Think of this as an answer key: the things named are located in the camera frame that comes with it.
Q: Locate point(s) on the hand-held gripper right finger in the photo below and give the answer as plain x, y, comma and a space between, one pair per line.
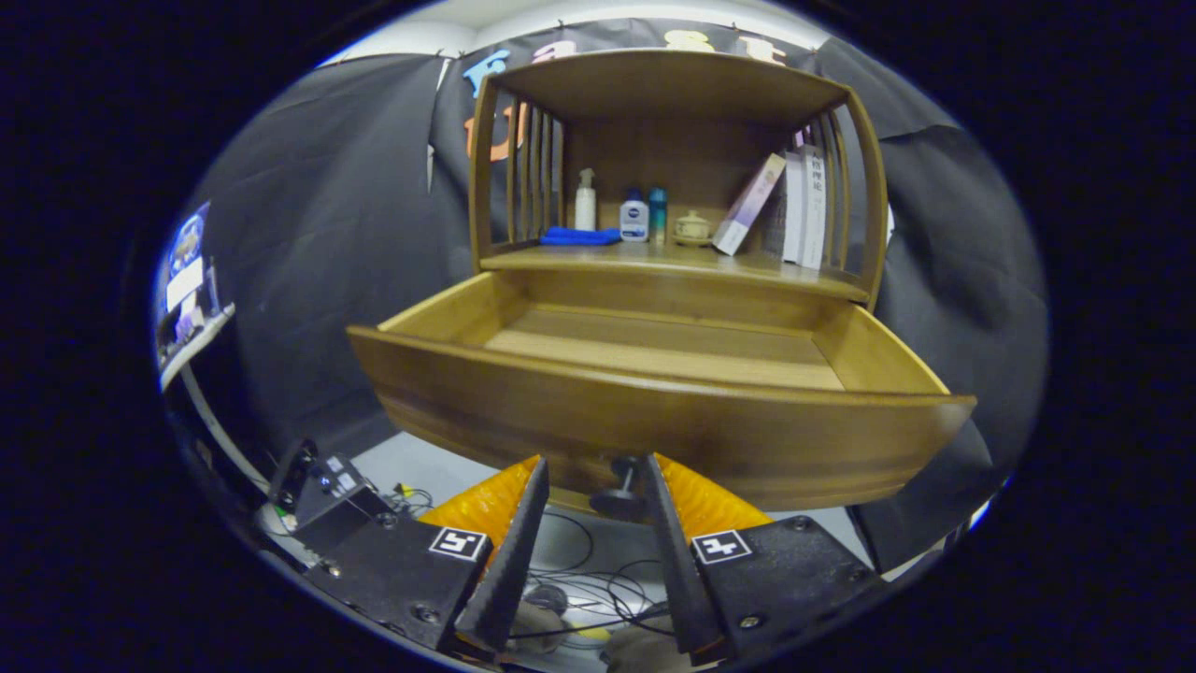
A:
673, 570

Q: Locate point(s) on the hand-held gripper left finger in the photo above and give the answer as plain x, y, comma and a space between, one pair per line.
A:
514, 561

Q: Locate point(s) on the black round drawer knob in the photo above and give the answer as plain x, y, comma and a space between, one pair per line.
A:
621, 488

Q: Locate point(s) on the brown wooden drawer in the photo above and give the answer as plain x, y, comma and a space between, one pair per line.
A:
654, 421

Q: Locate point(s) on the wooden countertop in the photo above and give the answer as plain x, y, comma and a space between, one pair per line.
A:
673, 260

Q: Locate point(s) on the brown wooden cabinet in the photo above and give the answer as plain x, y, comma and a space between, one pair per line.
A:
673, 84

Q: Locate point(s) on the black equipment box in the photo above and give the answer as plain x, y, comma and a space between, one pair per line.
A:
322, 486

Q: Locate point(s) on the blue folded cloth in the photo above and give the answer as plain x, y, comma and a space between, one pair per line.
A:
579, 236

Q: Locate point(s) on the beige lidded tea cup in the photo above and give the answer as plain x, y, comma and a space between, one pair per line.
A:
692, 227

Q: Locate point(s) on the white bottle with blue cap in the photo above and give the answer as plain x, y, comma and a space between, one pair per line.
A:
634, 220

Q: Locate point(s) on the slim teal bottle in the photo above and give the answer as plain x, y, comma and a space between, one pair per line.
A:
658, 213

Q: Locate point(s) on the white pump bottle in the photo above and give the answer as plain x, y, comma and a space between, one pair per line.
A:
585, 201

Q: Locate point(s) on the purple and white book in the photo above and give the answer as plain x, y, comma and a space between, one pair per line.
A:
747, 206

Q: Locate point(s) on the plain white book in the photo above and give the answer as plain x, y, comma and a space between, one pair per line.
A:
794, 206

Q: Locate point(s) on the white side table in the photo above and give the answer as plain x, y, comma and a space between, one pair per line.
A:
196, 341

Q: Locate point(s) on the white book with black characters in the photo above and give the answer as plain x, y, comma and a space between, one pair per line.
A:
815, 206

